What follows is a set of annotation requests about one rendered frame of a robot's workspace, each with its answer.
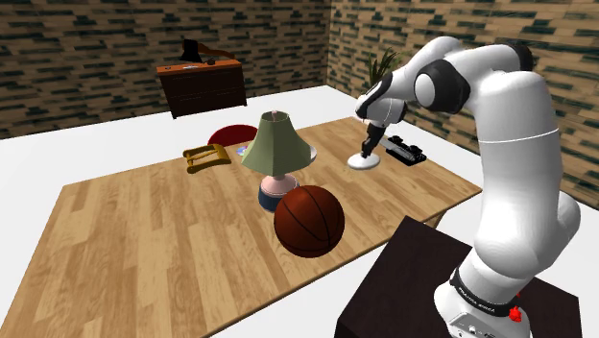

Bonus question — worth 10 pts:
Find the white round plate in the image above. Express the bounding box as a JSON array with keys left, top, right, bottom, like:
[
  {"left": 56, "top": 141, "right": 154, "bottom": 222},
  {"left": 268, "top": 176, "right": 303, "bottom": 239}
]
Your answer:
[{"left": 347, "top": 152, "right": 382, "bottom": 171}]

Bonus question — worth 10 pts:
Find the black stapler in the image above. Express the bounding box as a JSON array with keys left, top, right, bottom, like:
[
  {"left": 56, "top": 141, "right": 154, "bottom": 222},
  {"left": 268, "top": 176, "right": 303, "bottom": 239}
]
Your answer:
[{"left": 378, "top": 134, "right": 428, "bottom": 167}]

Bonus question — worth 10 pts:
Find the green potted plant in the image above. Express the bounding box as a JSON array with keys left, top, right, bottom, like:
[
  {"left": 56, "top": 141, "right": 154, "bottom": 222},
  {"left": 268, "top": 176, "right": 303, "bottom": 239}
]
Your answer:
[{"left": 366, "top": 46, "right": 404, "bottom": 91}]

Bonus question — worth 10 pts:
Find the green shade table lamp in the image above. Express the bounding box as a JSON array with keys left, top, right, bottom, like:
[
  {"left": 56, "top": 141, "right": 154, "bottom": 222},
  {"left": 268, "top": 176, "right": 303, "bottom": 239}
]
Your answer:
[{"left": 240, "top": 109, "right": 314, "bottom": 213}]

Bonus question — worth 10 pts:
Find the brown basketball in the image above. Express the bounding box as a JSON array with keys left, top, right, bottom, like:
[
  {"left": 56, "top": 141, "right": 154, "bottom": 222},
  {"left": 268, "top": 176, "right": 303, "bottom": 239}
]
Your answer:
[{"left": 273, "top": 184, "right": 347, "bottom": 259}]

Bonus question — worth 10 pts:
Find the dark robot stand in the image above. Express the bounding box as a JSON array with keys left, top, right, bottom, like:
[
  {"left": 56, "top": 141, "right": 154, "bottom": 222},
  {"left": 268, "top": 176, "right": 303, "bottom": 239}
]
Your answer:
[{"left": 333, "top": 215, "right": 585, "bottom": 338}]

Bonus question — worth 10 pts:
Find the dark wooden dresser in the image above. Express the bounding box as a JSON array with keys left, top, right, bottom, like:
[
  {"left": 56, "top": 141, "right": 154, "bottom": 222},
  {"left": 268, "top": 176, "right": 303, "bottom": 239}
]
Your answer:
[{"left": 156, "top": 38, "right": 249, "bottom": 120}]

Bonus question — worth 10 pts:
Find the light wooden table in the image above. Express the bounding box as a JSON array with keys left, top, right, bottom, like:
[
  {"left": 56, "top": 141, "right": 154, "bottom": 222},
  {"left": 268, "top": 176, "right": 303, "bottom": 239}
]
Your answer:
[{"left": 0, "top": 115, "right": 484, "bottom": 338}]

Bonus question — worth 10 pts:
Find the yellow open frame holder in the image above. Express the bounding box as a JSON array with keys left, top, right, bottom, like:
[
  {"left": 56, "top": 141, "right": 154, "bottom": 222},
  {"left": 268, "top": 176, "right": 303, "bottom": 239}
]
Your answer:
[{"left": 181, "top": 143, "right": 233, "bottom": 176}]

